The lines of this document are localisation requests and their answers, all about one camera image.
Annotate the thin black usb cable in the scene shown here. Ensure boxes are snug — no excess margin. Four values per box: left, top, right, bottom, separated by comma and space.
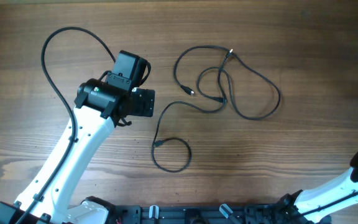
150, 66, 229, 174

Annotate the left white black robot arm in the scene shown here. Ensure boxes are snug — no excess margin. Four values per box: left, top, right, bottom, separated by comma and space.
0, 50, 155, 223

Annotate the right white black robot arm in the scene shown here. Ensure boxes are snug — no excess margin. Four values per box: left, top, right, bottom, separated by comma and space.
280, 151, 358, 223

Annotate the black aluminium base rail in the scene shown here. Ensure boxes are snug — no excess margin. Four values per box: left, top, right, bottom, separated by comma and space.
104, 198, 332, 224

